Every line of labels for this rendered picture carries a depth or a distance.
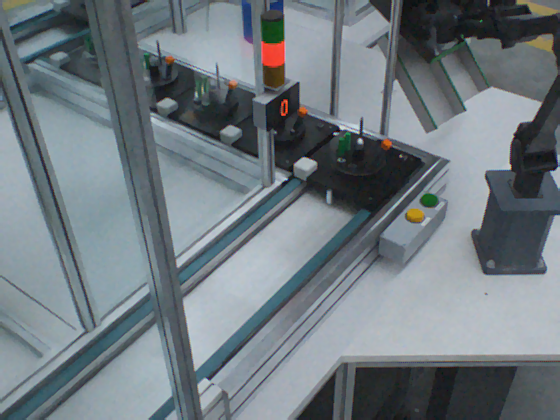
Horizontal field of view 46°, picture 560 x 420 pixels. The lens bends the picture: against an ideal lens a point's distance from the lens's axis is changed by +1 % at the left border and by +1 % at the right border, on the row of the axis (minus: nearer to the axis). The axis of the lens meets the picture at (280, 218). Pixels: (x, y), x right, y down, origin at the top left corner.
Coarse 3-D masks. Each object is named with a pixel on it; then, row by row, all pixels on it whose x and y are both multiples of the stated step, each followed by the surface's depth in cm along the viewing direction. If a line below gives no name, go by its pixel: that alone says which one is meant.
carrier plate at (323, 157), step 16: (336, 144) 178; (320, 160) 173; (400, 160) 172; (416, 160) 172; (320, 176) 168; (336, 176) 168; (384, 176) 168; (400, 176) 167; (336, 192) 164; (352, 192) 163; (368, 192) 163; (384, 192) 163; (368, 208) 160
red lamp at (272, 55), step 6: (264, 48) 140; (270, 48) 139; (276, 48) 139; (282, 48) 140; (264, 54) 141; (270, 54) 140; (276, 54) 140; (282, 54) 141; (264, 60) 142; (270, 60) 141; (276, 60) 141; (282, 60) 142
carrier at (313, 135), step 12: (288, 120) 184; (312, 120) 188; (276, 132) 177; (288, 132) 180; (300, 132) 180; (312, 132) 183; (324, 132) 183; (276, 144) 178; (288, 144) 178; (300, 144) 179; (312, 144) 179; (276, 156) 175; (288, 156) 175; (300, 156) 175; (288, 168) 171
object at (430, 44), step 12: (372, 0) 170; (384, 0) 167; (408, 0) 175; (420, 0) 175; (432, 0) 172; (384, 12) 169; (408, 12) 173; (408, 24) 171; (408, 36) 167; (420, 48) 166; (432, 48) 169; (456, 48) 170; (432, 60) 165
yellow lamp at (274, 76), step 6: (264, 66) 143; (270, 66) 142; (276, 66) 142; (282, 66) 143; (264, 72) 144; (270, 72) 143; (276, 72) 143; (282, 72) 143; (264, 78) 145; (270, 78) 144; (276, 78) 144; (282, 78) 144; (264, 84) 146; (270, 84) 145; (276, 84) 144; (282, 84) 145
